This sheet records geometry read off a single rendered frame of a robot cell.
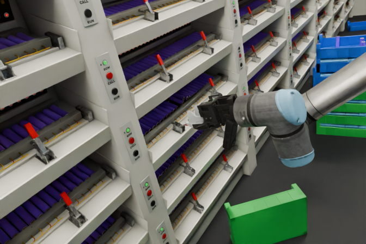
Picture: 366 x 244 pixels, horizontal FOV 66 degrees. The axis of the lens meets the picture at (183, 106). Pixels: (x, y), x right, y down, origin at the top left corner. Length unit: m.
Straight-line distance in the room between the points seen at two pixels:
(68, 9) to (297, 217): 1.05
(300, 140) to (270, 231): 0.56
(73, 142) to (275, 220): 0.82
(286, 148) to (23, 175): 0.61
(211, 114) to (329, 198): 0.83
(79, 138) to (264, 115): 0.46
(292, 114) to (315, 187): 0.86
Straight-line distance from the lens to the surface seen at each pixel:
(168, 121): 1.00
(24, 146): 0.71
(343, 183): 1.57
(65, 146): 0.71
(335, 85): 0.86
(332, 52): 1.67
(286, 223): 1.24
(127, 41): 0.77
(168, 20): 0.89
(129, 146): 0.79
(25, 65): 0.66
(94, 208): 0.81
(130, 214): 0.97
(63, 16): 0.69
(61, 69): 0.66
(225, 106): 0.81
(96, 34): 0.70
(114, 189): 0.83
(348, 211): 1.44
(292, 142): 0.77
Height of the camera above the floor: 1.04
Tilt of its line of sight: 25 degrees down
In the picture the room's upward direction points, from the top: 13 degrees counter-clockwise
